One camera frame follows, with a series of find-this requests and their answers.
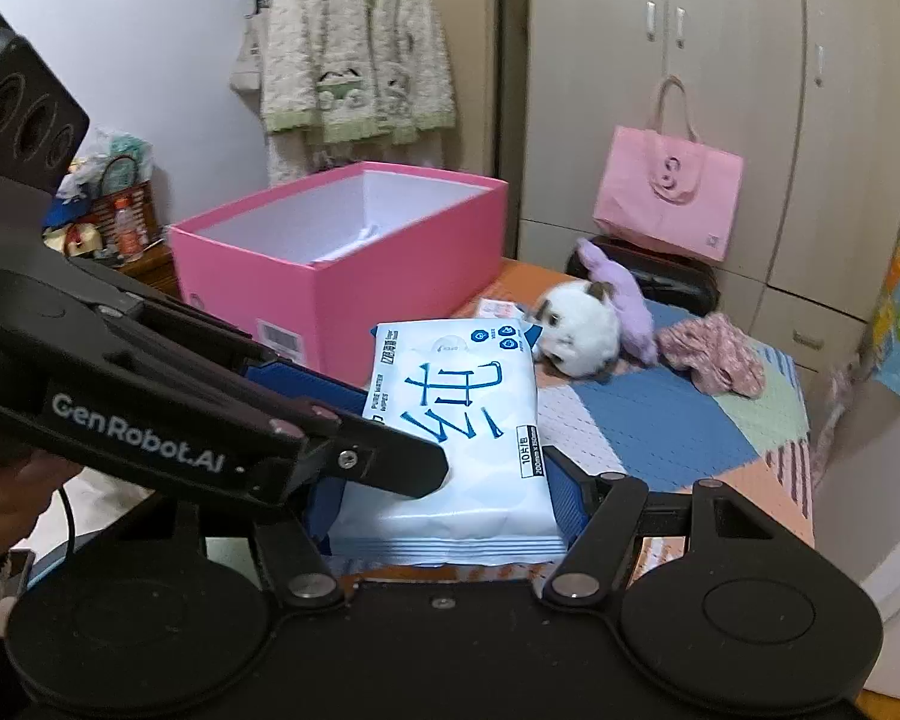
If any patchwork blanket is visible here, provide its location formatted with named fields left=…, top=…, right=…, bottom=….
left=322, top=255, right=817, bottom=590

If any orange label drink bottle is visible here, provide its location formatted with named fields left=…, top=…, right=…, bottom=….
left=112, top=197, right=146, bottom=264

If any purple plush toy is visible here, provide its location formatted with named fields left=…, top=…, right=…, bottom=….
left=576, top=238, right=658, bottom=365

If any small wet wipes pack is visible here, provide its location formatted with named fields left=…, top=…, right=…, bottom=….
left=474, top=296, right=531, bottom=320

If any green patterned plastic bag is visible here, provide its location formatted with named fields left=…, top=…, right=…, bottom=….
left=64, top=129, right=155, bottom=197

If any black suitcase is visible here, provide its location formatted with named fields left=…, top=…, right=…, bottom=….
left=566, top=235, right=722, bottom=313

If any wooden cabinet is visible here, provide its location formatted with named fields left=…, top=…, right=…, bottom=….
left=67, top=240, right=179, bottom=305

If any pink cardboard box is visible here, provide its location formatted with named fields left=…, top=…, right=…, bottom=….
left=166, top=161, right=510, bottom=385

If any pink tote bag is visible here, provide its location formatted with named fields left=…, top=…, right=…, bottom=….
left=592, top=75, right=746, bottom=260

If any beige wardrobe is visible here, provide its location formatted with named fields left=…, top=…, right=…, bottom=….
left=495, top=0, right=900, bottom=377

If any white fleece jacket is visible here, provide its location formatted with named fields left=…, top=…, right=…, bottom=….
left=259, top=0, right=458, bottom=147

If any black cable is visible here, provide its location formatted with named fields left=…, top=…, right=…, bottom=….
left=58, top=486, right=77, bottom=565

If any clear plastic bag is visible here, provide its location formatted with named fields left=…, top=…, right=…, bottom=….
left=816, top=360, right=856, bottom=515

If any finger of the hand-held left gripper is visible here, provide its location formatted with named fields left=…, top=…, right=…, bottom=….
left=82, top=262, right=368, bottom=417
left=120, top=337, right=451, bottom=503

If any person's left hand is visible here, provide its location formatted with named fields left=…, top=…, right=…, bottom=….
left=0, top=420, right=85, bottom=560

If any white plush cat toy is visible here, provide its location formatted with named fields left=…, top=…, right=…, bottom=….
left=531, top=281, right=623, bottom=380

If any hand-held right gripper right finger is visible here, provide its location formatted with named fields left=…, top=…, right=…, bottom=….
left=536, top=461, right=796, bottom=608

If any pink floral cloth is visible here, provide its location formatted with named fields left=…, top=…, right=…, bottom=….
left=656, top=313, right=767, bottom=399

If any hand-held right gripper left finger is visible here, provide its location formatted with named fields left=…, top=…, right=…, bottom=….
left=255, top=476, right=346, bottom=608

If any woven basket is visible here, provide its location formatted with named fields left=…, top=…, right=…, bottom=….
left=82, top=156, right=159, bottom=257

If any large wet wipes pack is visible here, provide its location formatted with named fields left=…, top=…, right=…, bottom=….
left=328, top=319, right=568, bottom=565

